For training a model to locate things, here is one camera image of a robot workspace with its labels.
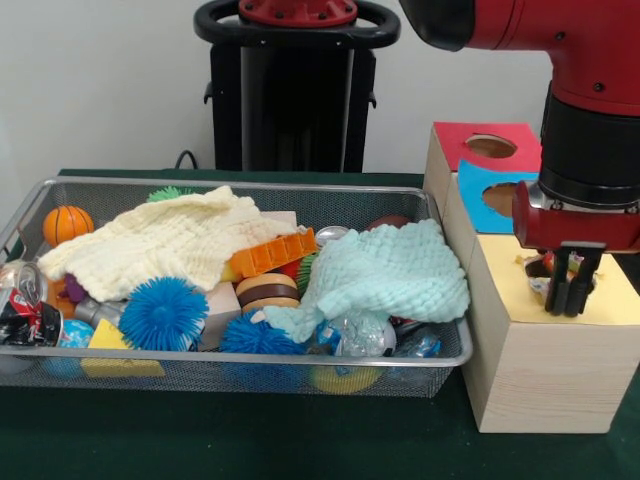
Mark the orange toy basketball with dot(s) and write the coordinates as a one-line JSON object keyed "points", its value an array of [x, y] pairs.
{"points": [[67, 225]]}

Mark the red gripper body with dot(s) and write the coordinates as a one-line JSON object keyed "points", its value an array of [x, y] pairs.
{"points": [[575, 227]]}

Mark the crushed soda can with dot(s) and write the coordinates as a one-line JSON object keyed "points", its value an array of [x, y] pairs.
{"points": [[25, 310]]}

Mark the dark green table cloth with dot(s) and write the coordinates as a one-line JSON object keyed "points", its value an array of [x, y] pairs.
{"points": [[300, 440]]}

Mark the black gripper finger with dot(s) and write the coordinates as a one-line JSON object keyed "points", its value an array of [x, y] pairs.
{"points": [[582, 285], [557, 285]]}

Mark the toy burger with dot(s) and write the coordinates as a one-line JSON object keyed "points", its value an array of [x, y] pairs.
{"points": [[267, 292]]}

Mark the wooden three-hole box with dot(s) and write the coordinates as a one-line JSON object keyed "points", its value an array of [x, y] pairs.
{"points": [[545, 375]]}

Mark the green spiky ball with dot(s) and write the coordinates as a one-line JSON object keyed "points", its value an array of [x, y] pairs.
{"points": [[165, 192]]}

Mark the yellow foam wedge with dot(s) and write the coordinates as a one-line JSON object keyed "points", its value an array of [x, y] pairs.
{"points": [[107, 337]]}

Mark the blue spiky ball with eyes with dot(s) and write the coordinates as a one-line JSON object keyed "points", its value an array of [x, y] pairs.
{"points": [[162, 315]]}

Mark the shallow mesh bin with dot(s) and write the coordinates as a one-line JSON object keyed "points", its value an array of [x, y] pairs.
{"points": [[350, 210]]}

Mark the cream waffle cloth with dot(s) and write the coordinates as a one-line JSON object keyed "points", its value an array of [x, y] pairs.
{"points": [[150, 235]]}

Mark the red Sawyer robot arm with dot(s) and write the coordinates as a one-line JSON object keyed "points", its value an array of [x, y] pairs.
{"points": [[590, 125]]}

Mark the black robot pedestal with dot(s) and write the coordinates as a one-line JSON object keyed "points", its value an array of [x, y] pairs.
{"points": [[295, 100]]}

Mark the orange plastic toy block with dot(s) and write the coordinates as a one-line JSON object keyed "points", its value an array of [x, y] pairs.
{"points": [[275, 252]]}

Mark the polka-dot cloth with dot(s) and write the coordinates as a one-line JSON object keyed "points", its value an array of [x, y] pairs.
{"points": [[540, 285]]}

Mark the mint green waffle cloth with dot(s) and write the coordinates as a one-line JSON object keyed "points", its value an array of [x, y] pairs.
{"points": [[390, 270]]}

